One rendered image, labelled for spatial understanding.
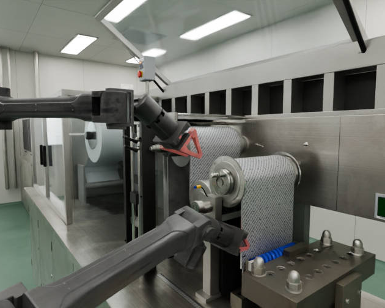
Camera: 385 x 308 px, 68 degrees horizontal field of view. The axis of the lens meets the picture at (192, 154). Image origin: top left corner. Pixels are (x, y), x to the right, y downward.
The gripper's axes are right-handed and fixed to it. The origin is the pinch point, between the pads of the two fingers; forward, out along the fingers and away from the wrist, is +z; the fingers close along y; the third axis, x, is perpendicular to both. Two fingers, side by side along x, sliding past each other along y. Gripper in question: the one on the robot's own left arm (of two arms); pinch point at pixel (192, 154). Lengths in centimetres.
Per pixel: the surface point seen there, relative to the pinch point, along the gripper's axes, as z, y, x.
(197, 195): 18.8, -14.1, -4.1
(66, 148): -6, -96, -10
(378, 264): 295, -60, 76
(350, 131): 31.0, 17.5, 33.7
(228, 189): 14.0, 3.2, -1.2
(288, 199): 35.6, 5.5, 9.3
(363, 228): 275, -76, 101
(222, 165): 11.3, -1.1, 4.3
